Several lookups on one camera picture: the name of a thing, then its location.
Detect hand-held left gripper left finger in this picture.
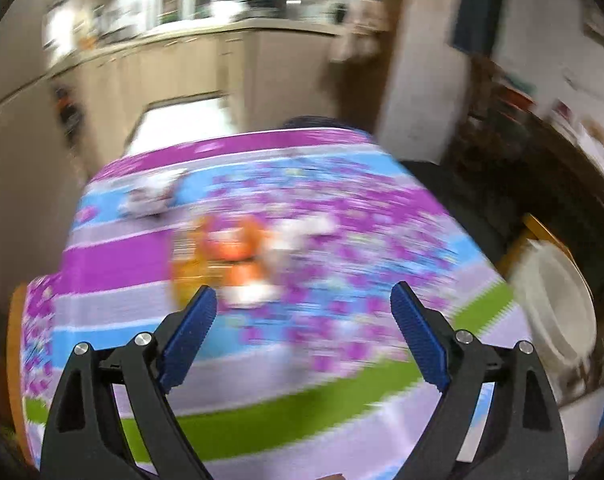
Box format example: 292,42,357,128
41,285,218,480

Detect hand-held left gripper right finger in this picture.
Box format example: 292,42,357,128
390,282,568,480

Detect white trash bin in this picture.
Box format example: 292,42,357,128
511,239,599,402

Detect orange translucent wrapper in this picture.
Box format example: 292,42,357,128
170,217,218,307

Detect orange white snack wrapper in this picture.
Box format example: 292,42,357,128
206,214,279,307

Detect white crumpled wrapper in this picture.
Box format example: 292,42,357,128
123,172,186,219

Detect purple floral striped tablecloth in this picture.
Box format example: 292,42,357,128
19,127,522,480

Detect dark cluttered shelf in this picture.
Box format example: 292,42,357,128
466,54,604,213

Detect black red bag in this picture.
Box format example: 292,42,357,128
53,84,84,137

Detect beige kitchen base cabinets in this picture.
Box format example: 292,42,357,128
51,29,335,127

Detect dark blue wall hanging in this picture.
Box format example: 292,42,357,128
451,0,509,57

